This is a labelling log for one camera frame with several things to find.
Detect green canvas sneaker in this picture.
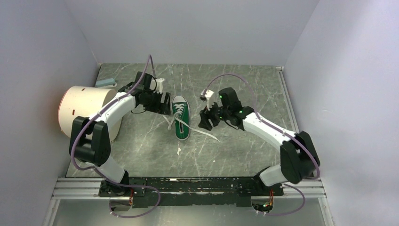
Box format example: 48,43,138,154
171,95,190,140

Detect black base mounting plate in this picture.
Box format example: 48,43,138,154
98,176,284,209

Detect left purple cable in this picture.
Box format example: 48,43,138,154
70,55,161,219

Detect cream cylindrical container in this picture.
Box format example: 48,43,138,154
58,86,117,137

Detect small light blue block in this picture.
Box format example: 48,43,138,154
95,78,117,89

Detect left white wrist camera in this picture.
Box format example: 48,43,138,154
155,78,165,93

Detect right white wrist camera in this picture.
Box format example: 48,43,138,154
200,89,215,110

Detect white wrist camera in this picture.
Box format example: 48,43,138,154
200,89,215,110
155,78,165,93

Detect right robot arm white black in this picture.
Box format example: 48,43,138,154
199,88,320,195

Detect aluminium frame rail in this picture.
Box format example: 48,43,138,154
51,66,327,200

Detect white shoelace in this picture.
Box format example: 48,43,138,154
162,102,219,141

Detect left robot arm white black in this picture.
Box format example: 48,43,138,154
69,72,171,196

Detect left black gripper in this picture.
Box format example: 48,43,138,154
141,89,171,115

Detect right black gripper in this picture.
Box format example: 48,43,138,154
198,98,231,130

